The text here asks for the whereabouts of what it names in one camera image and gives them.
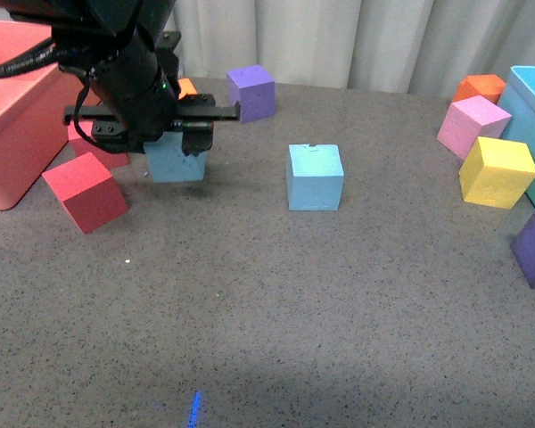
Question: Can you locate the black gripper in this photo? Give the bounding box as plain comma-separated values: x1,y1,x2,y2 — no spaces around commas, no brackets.
62,31,240,156

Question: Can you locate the notched light blue foam block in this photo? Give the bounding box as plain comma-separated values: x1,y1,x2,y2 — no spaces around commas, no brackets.
286,144,344,211

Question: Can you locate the orange foam block left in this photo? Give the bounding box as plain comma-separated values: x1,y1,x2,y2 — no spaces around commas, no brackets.
178,78,198,100

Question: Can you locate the back red foam block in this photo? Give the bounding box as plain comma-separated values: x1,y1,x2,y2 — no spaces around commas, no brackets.
68,123,129,169

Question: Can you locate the red foam block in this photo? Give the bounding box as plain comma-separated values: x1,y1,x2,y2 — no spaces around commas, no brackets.
68,123,129,169
42,152,128,234

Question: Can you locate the front red foam block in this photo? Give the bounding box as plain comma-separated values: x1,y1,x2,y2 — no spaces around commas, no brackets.
42,152,128,234

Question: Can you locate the back purple foam block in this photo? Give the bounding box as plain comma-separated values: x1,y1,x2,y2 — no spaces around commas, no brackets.
226,64,276,123

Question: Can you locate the red plastic bin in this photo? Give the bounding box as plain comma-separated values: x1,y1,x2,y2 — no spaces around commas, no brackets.
0,18,103,211

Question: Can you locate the grey curtain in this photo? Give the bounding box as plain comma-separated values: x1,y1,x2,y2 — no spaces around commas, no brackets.
167,0,535,97

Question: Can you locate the pink foam block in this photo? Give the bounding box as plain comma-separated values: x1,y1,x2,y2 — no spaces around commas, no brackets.
437,95,512,161

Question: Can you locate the orange block behind pink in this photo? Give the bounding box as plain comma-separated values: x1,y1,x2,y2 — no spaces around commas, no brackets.
452,74,506,104

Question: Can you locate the yellow foam block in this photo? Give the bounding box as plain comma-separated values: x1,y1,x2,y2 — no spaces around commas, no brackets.
458,136,535,210

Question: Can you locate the light blue plastic bin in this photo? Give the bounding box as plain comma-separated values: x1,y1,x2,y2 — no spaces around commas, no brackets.
498,65,535,206

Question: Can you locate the black corrugated cable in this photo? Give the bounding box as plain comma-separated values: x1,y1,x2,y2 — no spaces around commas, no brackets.
0,37,62,81

